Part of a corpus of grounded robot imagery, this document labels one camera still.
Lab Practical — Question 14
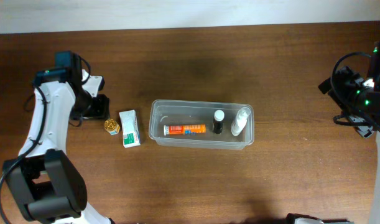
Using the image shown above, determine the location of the small gold lid jar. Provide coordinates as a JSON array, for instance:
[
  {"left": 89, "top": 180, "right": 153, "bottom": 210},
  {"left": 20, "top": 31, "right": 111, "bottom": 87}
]
[{"left": 104, "top": 119, "right": 121, "bottom": 135}]

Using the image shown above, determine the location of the orange effervescent tablet tube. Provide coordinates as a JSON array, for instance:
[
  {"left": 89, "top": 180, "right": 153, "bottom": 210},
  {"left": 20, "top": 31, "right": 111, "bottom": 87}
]
[{"left": 163, "top": 124, "right": 206, "bottom": 136}]

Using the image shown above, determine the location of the white spray bottle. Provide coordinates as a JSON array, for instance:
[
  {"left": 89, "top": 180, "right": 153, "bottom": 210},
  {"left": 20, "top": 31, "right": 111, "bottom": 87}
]
[{"left": 231, "top": 107, "right": 251, "bottom": 136}]

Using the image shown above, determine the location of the dark bottle white cap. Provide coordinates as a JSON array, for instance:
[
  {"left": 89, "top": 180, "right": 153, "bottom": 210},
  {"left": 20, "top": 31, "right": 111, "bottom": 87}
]
[{"left": 213, "top": 110, "right": 225, "bottom": 134}]

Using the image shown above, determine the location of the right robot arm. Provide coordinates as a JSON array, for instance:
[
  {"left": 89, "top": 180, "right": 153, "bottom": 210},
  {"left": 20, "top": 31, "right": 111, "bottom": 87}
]
[{"left": 318, "top": 41, "right": 380, "bottom": 223}]

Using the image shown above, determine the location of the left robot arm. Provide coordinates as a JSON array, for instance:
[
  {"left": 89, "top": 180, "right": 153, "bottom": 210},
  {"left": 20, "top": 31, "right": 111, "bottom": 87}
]
[{"left": 0, "top": 51, "right": 112, "bottom": 223}]

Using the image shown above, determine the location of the clear plastic container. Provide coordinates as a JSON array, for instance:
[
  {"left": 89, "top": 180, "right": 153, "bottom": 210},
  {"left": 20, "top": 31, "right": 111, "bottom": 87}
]
[{"left": 149, "top": 100, "right": 254, "bottom": 150}]

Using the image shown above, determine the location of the white green medicine box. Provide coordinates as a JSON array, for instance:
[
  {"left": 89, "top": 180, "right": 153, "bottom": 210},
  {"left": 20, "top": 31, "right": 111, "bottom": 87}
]
[{"left": 119, "top": 110, "right": 141, "bottom": 148}]

